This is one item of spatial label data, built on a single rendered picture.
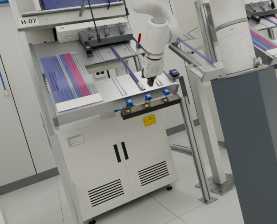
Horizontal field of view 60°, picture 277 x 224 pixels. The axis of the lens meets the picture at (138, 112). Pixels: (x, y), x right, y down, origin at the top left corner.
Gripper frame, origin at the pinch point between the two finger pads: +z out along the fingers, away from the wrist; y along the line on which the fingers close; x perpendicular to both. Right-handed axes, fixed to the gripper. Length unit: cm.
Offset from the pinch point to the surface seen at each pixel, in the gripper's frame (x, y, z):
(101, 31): 65, -3, 4
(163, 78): 11.7, 16.0, 10.2
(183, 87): 3.0, 24.9, 13.2
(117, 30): 64, 8, 4
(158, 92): 2.4, 7.5, 10.9
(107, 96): 8.4, -19.9, 10.2
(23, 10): 102, -45, -1
